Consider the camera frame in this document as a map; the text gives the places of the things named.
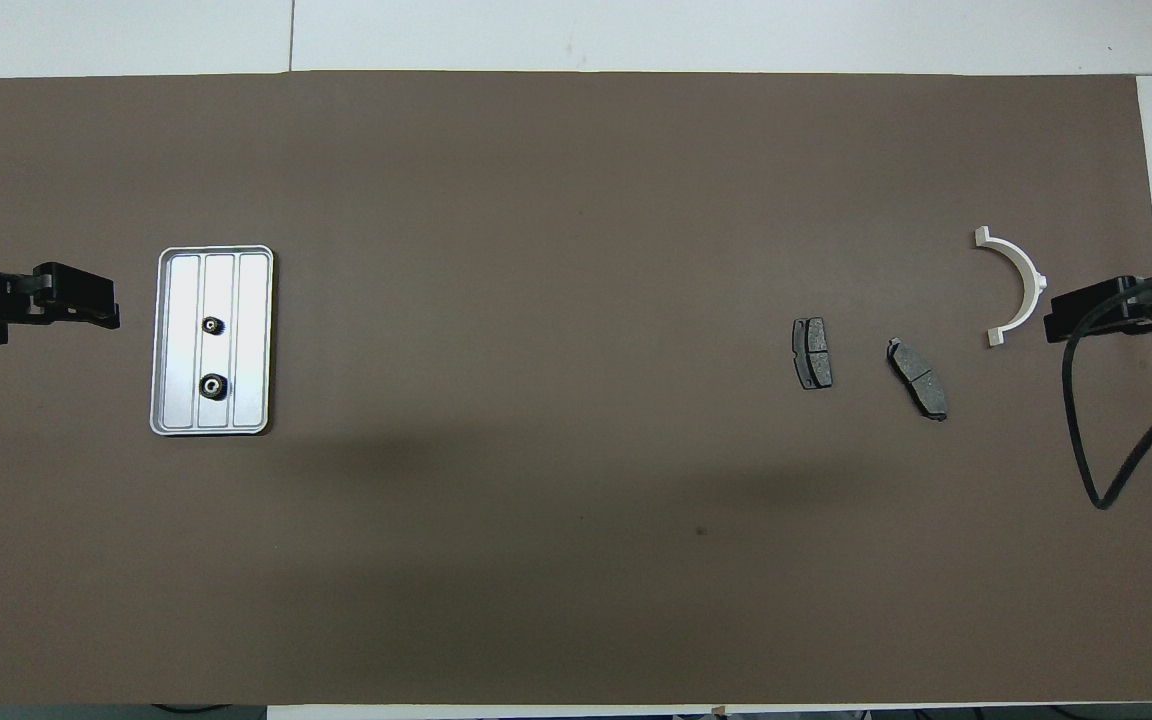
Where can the small black bearing gear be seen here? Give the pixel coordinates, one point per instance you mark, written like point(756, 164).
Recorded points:
point(213, 325)

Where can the silver metal tray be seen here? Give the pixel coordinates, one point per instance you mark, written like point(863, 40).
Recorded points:
point(241, 340)

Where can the elongated dark grey brake pad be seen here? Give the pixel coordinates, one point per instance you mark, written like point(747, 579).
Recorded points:
point(919, 380)

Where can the rectangular dark grey brake pad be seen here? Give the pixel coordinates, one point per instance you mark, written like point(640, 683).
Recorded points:
point(813, 355)

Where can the brown table mat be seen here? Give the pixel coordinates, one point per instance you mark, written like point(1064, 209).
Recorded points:
point(576, 450)

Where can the white semicircular plastic bracket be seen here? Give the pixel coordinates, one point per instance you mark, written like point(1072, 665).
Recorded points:
point(1024, 270)

